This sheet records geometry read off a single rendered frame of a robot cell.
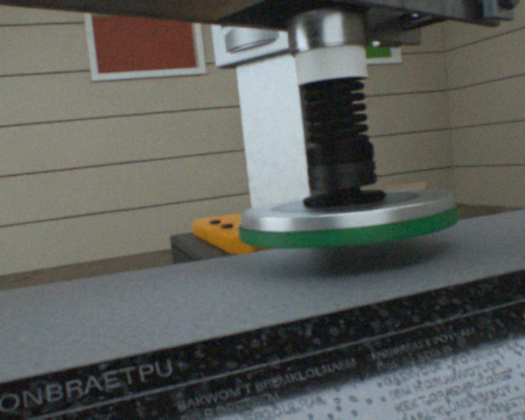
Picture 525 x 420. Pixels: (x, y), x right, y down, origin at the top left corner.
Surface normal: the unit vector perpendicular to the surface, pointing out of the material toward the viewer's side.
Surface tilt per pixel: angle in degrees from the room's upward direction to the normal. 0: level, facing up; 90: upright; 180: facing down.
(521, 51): 90
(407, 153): 90
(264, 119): 90
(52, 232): 90
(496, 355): 45
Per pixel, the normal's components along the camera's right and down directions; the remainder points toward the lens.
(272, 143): -0.68, 0.14
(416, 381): 0.18, -0.67
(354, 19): 0.57, 0.01
